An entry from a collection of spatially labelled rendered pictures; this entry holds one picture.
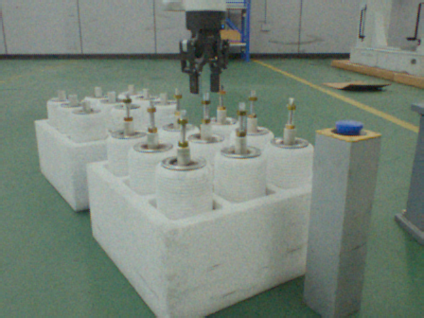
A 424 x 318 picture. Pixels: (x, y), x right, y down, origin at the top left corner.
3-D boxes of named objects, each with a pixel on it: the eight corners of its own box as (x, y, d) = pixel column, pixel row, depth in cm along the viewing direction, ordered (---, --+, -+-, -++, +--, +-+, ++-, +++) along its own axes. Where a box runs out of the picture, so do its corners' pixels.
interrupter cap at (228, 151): (262, 161, 71) (262, 157, 71) (219, 160, 72) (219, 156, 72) (260, 149, 79) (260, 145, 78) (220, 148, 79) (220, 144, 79)
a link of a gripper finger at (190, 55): (181, 39, 75) (186, 70, 78) (175, 41, 73) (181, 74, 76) (193, 39, 73) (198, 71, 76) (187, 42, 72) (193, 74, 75)
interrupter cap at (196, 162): (166, 157, 73) (166, 153, 73) (208, 159, 72) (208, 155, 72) (156, 171, 66) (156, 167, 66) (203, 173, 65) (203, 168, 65)
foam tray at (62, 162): (146, 153, 161) (143, 108, 156) (200, 183, 131) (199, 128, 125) (41, 172, 140) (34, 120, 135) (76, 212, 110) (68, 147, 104)
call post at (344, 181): (329, 289, 78) (345, 127, 68) (361, 309, 72) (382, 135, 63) (302, 302, 74) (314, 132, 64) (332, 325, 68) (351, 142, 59)
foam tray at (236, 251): (228, 200, 118) (228, 139, 112) (335, 261, 87) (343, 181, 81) (92, 236, 97) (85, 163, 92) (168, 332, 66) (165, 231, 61)
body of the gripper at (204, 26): (209, 6, 72) (209, 61, 74) (235, 8, 78) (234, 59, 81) (175, 7, 75) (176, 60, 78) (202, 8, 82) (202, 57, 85)
